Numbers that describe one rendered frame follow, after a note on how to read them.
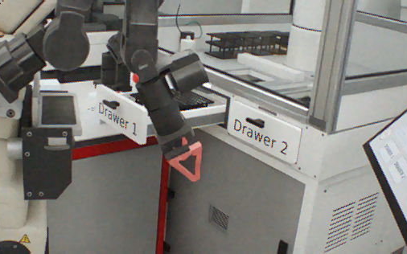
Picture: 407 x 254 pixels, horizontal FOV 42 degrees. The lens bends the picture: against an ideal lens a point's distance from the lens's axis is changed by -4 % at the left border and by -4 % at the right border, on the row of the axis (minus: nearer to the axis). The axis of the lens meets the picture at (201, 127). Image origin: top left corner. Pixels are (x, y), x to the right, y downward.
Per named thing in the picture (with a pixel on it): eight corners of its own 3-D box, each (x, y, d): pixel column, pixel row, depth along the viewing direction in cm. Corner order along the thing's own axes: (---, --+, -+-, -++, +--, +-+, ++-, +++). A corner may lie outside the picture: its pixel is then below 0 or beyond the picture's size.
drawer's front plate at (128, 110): (141, 145, 162) (143, 110, 158) (95, 115, 182) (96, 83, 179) (145, 144, 163) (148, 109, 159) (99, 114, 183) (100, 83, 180)
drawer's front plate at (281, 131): (292, 165, 159) (298, 129, 155) (228, 132, 179) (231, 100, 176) (296, 163, 160) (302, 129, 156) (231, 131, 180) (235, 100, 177)
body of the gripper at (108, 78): (105, 82, 197) (106, 63, 194) (125, 89, 191) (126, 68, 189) (92, 85, 192) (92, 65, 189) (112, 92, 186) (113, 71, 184)
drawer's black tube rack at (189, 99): (158, 129, 171) (159, 109, 169) (129, 112, 184) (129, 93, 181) (212, 119, 185) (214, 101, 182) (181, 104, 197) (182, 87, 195)
